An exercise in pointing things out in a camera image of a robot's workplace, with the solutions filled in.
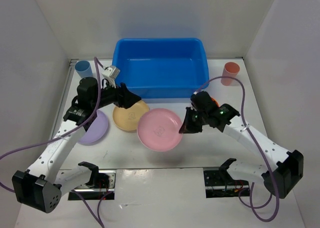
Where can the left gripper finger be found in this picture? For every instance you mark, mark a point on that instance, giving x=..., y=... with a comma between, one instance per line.
x=125, y=103
x=127, y=94

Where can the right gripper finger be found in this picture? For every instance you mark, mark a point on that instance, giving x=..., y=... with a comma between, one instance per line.
x=187, y=119
x=190, y=128

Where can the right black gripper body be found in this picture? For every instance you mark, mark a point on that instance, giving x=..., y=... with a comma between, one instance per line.
x=202, y=114

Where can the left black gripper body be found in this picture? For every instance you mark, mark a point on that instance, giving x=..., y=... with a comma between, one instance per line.
x=109, y=95

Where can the yellow plastic plate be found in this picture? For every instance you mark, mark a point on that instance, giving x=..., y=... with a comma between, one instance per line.
x=128, y=119

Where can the pink plastic plate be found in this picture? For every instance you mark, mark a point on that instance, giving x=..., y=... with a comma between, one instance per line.
x=158, y=130

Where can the purple plastic plate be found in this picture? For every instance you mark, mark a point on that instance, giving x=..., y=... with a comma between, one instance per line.
x=97, y=130

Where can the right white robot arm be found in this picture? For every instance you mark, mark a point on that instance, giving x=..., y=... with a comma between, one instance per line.
x=284, y=169

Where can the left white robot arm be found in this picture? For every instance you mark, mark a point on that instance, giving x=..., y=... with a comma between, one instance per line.
x=42, y=185

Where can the blue plastic bin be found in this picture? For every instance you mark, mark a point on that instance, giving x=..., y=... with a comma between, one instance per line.
x=161, y=68

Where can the orange plastic plate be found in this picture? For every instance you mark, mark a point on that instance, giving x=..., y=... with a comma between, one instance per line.
x=215, y=102

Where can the blue plastic cup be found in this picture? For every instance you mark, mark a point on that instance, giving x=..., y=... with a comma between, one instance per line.
x=83, y=68

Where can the pink plastic cup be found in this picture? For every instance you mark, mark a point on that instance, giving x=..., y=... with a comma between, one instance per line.
x=230, y=71

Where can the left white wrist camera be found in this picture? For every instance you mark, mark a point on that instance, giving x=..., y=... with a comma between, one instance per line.
x=110, y=72

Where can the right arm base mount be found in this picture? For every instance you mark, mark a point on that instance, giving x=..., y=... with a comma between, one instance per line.
x=215, y=187

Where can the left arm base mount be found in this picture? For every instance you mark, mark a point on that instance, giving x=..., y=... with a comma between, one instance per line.
x=104, y=188

